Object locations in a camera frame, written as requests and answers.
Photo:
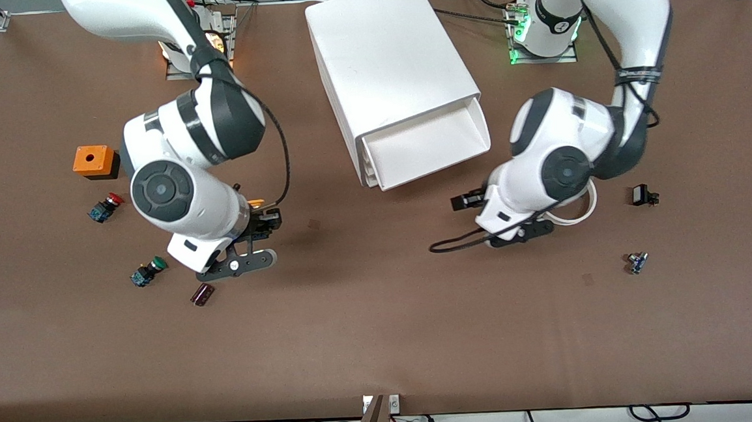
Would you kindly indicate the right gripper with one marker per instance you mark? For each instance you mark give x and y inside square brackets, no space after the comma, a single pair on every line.
[264,223]

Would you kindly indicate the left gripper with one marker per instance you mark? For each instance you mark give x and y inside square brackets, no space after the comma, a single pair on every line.
[467,201]

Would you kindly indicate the yellow push button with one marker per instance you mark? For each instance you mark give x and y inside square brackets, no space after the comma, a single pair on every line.
[256,203]

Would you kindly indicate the white plastic drawer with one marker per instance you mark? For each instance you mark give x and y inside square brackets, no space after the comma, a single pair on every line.
[424,149]

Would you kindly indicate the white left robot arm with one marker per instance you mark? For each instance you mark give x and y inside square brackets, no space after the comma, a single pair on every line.
[560,128]

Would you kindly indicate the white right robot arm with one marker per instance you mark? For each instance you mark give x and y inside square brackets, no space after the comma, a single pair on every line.
[212,208]

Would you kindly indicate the green push button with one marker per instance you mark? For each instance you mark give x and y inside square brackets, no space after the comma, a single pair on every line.
[148,272]

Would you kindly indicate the red push button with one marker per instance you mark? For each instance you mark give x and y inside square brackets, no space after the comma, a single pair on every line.
[105,208]

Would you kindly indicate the white drawer cabinet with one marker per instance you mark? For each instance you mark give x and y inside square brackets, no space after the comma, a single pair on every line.
[386,54]

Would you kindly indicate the brown tape patch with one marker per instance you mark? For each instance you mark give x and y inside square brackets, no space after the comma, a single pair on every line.
[313,224]

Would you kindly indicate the dark red cylinder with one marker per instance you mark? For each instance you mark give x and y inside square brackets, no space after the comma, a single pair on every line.
[203,294]

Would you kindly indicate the chrome angle valve fitting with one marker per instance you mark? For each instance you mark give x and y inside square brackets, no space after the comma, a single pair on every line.
[637,263]

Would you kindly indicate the orange box with hole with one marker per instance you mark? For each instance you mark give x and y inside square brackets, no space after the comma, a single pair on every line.
[92,160]

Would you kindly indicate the white table clamp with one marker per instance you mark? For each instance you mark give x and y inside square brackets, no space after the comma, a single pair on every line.
[394,403]
[367,404]

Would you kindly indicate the white curved plastic bracket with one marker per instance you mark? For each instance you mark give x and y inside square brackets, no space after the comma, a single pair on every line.
[592,204]

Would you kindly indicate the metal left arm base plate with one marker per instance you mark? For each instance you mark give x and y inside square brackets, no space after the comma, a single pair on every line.
[546,60]

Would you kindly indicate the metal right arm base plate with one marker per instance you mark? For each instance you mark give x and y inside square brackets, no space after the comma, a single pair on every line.
[175,72]

